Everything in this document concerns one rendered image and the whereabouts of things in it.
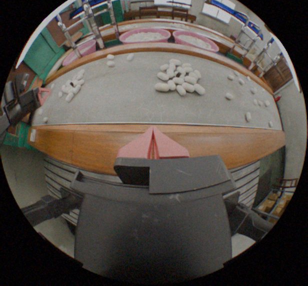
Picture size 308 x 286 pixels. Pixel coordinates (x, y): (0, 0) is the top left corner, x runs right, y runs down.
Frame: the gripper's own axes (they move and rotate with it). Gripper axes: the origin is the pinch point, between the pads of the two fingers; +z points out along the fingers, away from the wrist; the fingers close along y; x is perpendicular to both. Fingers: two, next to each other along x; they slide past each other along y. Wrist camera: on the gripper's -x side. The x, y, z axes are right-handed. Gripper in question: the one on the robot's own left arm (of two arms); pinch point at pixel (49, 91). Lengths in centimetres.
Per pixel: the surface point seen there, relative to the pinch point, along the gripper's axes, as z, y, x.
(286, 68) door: 109, -484, -165
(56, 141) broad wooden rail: -9.8, -9.0, 14.9
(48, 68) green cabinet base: 25, 40, -20
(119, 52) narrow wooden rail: 18.5, -24.6, -7.7
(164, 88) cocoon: 2.1, -41.5, 6.1
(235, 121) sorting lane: -2, -64, 12
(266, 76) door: 208, -483, -98
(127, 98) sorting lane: 1.7, -32.1, 8.5
